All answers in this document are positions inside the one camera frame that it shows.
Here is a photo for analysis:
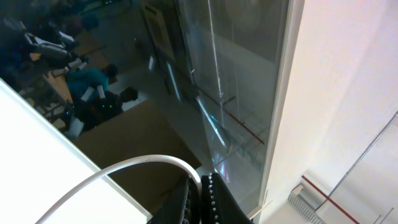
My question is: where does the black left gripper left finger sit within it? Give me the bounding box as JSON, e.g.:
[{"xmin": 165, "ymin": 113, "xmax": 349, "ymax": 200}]
[{"xmin": 149, "ymin": 176, "xmax": 199, "ymax": 224}]

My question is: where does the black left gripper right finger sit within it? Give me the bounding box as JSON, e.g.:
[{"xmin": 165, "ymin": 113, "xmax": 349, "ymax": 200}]
[{"xmin": 200, "ymin": 173, "xmax": 252, "ymax": 224}]

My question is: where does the white usb cable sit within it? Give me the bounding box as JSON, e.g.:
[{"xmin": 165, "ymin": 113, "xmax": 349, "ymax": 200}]
[{"xmin": 34, "ymin": 154, "xmax": 203, "ymax": 224}]

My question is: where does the white partition board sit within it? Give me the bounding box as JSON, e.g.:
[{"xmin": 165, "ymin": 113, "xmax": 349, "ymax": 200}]
[{"xmin": 1, "ymin": 82, "xmax": 150, "ymax": 223}]

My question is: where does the glass door panel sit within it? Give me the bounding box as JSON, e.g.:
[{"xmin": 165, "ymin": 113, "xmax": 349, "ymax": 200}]
[{"xmin": 177, "ymin": 0, "xmax": 304, "ymax": 218}]

